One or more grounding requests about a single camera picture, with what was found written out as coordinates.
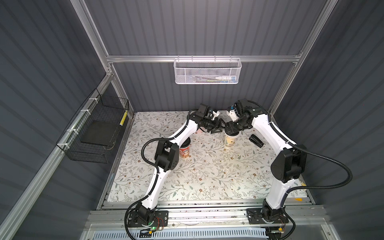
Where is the black cup lid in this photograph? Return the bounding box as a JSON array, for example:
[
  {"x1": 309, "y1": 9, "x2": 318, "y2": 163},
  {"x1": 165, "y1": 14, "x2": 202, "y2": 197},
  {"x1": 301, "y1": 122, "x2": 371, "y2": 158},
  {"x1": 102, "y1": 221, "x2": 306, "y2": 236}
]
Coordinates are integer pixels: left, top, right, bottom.
[{"x1": 225, "y1": 123, "x2": 240, "y2": 137}]

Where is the beige patterned paper cup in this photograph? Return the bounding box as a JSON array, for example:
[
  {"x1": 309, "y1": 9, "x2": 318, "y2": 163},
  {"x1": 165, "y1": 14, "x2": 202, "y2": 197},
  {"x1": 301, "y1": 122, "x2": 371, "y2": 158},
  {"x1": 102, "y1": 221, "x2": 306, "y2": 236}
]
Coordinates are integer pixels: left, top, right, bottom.
[{"x1": 225, "y1": 133, "x2": 240, "y2": 148}]

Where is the red patterned paper cup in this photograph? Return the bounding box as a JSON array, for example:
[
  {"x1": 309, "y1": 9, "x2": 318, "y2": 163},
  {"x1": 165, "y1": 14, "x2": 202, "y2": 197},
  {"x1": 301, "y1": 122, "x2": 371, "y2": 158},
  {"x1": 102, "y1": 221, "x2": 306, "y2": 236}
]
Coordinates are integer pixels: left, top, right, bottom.
[{"x1": 179, "y1": 139, "x2": 191, "y2": 158}]

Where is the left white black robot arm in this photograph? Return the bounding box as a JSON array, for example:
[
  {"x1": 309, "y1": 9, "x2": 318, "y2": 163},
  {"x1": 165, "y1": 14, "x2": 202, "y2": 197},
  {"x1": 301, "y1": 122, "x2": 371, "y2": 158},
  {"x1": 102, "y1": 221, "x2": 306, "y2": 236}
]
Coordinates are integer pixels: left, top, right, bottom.
[{"x1": 124, "y1": 104, "x2": 223, "y2": 240}]

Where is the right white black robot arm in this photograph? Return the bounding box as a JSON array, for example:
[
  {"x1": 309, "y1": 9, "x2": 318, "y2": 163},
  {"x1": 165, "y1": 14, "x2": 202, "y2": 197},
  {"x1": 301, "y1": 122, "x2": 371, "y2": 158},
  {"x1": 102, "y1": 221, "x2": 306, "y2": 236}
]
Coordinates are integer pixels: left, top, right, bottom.
[{"x1": 225, "y1": 99, "x2": 353, "y2": 223}]

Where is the black stapler-like object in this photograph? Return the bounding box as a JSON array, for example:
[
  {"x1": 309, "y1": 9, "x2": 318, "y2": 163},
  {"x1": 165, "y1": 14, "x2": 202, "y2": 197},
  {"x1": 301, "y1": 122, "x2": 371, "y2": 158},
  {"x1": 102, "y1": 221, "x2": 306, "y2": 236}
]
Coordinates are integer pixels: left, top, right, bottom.
[{"x1": 249, "y1": 134, "x2": 264, "y2": 148}]

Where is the marker in white basket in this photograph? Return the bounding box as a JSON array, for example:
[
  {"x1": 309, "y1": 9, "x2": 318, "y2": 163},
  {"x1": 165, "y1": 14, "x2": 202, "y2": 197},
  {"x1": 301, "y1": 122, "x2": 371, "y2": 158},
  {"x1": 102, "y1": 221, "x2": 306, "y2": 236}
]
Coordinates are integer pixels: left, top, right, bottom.
[{"x1": 215, "y1": 76, "x2": 237, "y2": 83}]

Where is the floral table mat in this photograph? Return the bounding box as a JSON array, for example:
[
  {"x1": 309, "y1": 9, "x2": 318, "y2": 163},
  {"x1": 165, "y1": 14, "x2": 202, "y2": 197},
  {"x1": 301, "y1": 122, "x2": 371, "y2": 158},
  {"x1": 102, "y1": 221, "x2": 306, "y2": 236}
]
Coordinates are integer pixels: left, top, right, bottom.
[{"x1": 107, "y1": 109, "x2": 310, "y2": 202}]

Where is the white wire mesh basket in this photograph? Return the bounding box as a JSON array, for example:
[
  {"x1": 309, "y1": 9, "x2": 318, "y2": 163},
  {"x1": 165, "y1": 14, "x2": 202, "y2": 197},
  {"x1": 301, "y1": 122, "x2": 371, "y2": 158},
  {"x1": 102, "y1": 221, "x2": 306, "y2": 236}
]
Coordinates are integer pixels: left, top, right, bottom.
[{"x1": 174, "y1": 57, "x2": 242, "y2": 85}]

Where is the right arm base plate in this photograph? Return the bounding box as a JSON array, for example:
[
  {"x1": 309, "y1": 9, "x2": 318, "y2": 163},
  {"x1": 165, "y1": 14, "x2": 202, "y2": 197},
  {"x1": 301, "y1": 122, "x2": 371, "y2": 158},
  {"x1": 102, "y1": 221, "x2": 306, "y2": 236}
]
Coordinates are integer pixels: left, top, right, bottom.
[{"x1": 246, "y1": 208, "x2": 289, "y2": 225}]

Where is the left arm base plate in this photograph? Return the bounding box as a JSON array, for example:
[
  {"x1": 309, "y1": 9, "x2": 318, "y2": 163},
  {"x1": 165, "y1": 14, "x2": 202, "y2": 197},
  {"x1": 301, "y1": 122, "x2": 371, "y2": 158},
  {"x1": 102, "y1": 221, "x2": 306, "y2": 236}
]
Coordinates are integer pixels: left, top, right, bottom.
[{"x1": 126, "y1": 210, "x2": 169, "y2": 228}]

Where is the black wire basket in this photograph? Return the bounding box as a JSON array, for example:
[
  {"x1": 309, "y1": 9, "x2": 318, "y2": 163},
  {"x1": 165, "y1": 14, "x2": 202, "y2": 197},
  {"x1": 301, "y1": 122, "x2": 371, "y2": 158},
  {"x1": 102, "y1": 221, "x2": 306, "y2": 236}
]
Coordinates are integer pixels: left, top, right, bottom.
[{"x1": 57, "y1": 90, "x2": 130, "y2": 164}]

